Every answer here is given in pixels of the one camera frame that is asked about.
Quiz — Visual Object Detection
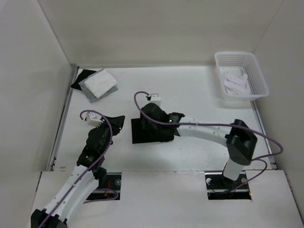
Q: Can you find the white tank top in basket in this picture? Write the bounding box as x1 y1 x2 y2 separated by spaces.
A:
222 70 251 95

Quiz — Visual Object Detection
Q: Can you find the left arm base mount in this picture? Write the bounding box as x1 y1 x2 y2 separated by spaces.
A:
86 172 122 201

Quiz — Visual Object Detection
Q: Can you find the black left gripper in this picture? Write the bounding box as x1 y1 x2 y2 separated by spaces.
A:
96 115 124 154

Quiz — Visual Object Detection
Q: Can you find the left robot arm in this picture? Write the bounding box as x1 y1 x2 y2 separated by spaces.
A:
30 112 125 228

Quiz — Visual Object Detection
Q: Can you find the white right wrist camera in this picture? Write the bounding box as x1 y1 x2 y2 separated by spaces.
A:
146 93 162 107

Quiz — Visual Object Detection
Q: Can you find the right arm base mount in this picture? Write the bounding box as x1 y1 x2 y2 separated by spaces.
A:
205 171 251 200

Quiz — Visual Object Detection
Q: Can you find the folded black tank top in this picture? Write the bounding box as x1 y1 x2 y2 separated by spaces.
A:
71 69 96 91

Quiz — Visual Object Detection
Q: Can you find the black tank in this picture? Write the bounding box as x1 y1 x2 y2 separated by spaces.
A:
131 118 174 144
71 69 96 91

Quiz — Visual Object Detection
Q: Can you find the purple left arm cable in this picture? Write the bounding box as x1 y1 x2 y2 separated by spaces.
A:
39 110 119 228

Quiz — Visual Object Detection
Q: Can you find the white plastic basket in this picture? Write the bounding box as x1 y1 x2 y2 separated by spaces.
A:
214 51 269 102

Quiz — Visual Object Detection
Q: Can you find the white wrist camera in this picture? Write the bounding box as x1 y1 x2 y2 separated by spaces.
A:
85 112 103 127
146 93 162 107

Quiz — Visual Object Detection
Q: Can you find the folded white tank top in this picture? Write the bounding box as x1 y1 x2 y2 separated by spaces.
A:
84 69 118 98

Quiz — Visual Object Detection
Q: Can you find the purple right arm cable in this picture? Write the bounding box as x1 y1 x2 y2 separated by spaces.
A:
133 91 284 193

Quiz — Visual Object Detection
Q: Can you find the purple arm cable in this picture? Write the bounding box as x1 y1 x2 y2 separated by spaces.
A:
39 110 119 228
133 91 284 193

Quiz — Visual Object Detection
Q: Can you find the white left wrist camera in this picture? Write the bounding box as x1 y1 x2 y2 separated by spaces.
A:
85 112 103 127

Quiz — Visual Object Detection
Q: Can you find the folded grey tank top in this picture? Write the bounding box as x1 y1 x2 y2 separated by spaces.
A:
79 74 118 103

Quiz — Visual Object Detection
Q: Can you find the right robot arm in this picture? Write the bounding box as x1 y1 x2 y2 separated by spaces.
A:
140 103 257 188

